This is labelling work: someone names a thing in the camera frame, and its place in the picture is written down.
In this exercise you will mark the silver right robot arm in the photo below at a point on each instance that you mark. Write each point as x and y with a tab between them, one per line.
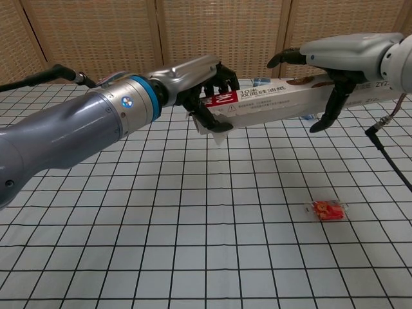
399	64

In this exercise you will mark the red wrapped candy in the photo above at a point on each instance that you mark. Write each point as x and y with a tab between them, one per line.
326	210

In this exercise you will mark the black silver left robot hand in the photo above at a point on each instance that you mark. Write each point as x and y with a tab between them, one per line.
186	77

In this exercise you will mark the light blue checked tablecloth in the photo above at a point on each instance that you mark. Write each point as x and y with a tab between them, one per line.
161	225

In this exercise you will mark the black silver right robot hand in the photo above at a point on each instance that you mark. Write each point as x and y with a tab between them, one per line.
347	51

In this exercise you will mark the long white red snack box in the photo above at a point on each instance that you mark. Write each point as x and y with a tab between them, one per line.
273	103

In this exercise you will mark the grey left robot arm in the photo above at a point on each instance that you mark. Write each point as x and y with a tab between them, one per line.
64	128

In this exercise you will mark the light blue wrapped candy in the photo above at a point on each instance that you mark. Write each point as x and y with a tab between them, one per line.
309	116

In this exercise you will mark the woven bamboo screen panel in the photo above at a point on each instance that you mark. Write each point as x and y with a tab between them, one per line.
225	29
96	35
347	19
16	42

